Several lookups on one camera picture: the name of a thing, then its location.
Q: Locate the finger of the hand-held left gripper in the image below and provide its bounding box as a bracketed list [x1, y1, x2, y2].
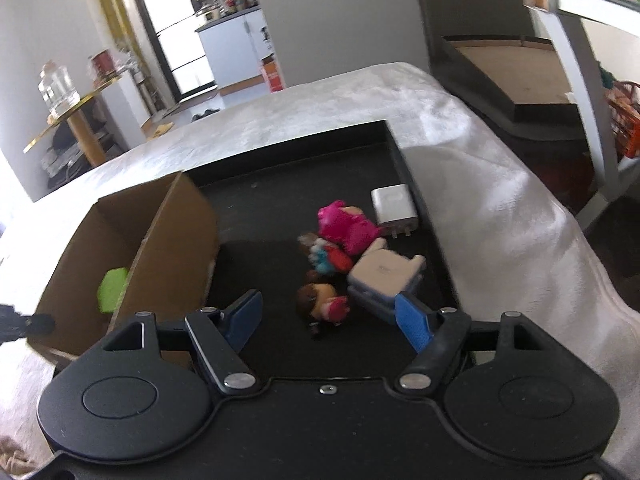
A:
[0, 302, 56, 346]

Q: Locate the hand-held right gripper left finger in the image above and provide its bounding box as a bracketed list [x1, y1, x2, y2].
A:
[97, 289, 264, 395]

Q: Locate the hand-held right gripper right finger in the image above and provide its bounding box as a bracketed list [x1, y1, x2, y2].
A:
[394, 292, 553, 395]

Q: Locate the black tray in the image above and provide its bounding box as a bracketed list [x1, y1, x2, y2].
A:
[182, 120, 476, 376]

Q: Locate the brown-haired doll figure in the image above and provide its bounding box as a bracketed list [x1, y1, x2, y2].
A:
[297, 282, 350, 339]

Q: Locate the green hexagonal block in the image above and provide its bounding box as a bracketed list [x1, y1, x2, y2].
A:
[97, 267, 130, 316]

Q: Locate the small red blue toy figure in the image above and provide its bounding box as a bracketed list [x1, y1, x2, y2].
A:
[298, 232, 354, 277]

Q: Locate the brown cardboard box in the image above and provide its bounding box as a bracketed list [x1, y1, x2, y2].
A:
[27, 171, 221, 368]

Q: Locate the white charger plug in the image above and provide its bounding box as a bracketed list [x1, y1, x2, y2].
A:
[371, 185, 419, 237]

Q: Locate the pink toy figure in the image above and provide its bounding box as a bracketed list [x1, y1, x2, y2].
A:
[317, 200, 382, 256]

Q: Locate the white fluffy blanket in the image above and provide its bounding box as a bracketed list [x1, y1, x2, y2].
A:
[0, 62, 640, 461]

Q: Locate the round gold-rimmed table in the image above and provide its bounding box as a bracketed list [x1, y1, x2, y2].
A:
[23, 72, 126, 168]

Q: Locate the clear glass bottle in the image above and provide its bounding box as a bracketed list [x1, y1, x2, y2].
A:
[37, 60, 81, 117]

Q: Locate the orange carton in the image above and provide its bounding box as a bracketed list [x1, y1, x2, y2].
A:
[260, 55, 286, 94]

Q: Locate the dark grey chair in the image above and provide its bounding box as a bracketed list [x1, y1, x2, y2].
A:
[429, 34, 596, 161]

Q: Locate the white side cabinet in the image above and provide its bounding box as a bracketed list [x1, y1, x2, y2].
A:
[102, 70, 151, 129]

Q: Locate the white kitchen cabinet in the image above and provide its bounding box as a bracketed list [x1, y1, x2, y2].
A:
[196, 7, 274, 94]

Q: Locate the brown cardboard sheet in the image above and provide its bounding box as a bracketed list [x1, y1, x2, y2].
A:
[455, 42, 577, 109]

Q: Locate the orange crate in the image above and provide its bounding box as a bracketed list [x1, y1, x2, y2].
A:
[606, 80, 640, 161]

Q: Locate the black-framed glass door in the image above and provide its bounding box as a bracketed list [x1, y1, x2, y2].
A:
[126, 0, 217, 97]

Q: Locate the white metal frame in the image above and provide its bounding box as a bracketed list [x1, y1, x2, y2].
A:
[520, 0, 640, 216]

